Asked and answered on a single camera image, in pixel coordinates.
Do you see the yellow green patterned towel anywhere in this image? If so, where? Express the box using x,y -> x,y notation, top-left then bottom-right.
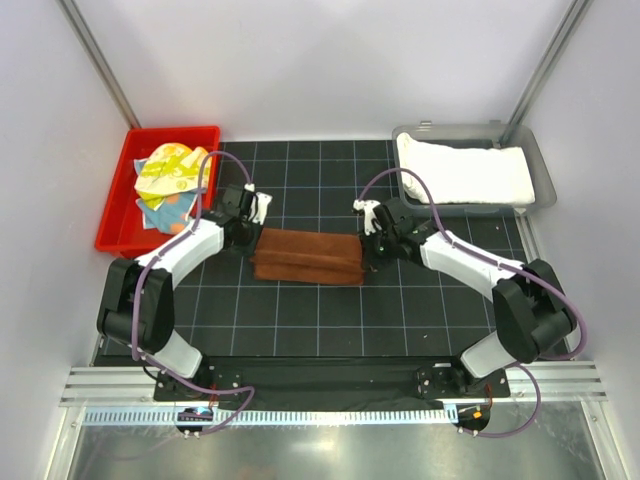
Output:
134,143 -> 212,210

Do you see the aluminium frame post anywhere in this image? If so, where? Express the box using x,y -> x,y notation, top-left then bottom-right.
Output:
500,0 -> 593,143
56,0 -> 141,129

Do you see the white towel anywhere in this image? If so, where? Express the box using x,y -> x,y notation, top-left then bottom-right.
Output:
396,133 -> 535,206

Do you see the red plastic bin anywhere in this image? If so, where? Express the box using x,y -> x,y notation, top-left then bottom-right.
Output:
94,125 -> 220,258

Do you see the colourful patterned towel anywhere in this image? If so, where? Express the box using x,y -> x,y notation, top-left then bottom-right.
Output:
135,191 -> 197,235

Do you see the slotted cable duct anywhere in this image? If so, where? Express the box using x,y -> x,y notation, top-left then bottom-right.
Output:
82,405 -> 458,428

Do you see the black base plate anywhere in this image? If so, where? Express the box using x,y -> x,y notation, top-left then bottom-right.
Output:
152,355 -> 511,409

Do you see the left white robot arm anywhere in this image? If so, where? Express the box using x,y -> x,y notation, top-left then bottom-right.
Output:
97,184 -> 272,400

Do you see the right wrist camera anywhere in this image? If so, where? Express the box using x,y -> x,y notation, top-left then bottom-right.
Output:
353,199 -> 380,236

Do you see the left aluminium frame post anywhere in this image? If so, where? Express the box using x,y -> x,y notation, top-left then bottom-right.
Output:
56,0 -> 141,129

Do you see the brown towel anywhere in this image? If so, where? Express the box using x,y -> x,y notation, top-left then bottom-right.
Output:
251,228 -> 365,286

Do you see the aluminium rail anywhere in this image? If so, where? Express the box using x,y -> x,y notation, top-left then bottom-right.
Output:
59,361 -> 607,407

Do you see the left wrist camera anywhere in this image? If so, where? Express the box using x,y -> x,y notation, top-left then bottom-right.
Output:
244,183 -> 273,225

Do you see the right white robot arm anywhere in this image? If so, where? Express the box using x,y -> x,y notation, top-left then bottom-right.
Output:
353,198 -> 578,396

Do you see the clear plastic container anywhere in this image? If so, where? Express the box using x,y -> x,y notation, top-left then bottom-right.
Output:
392,121 -> 557,217

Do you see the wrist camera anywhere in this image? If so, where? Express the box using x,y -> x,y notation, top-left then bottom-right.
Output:
353,199 -> 380,236
244,183 -> 273,225

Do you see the right aluminium frame post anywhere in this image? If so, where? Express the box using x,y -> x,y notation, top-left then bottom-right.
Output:
500,0 -> 593,143

